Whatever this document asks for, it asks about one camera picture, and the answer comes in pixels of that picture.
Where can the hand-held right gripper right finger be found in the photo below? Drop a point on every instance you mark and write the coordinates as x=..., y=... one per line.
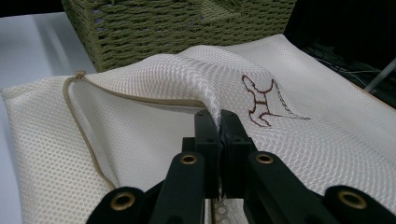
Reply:
x=235, y=146

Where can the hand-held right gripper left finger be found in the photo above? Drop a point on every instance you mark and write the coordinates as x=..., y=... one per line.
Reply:
x=207, y=146

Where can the white mesh laundry bag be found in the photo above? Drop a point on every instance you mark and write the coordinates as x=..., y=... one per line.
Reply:
x=311, y=124

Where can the green woven basket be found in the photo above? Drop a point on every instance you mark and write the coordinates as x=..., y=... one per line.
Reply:
x=171, y=31

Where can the grey metal stand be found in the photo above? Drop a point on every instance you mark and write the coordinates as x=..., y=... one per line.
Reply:
x=381, y=76

